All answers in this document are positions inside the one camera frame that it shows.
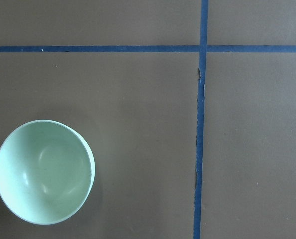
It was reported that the green bowl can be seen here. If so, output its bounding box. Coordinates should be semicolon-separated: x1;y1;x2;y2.
0;120;96;225

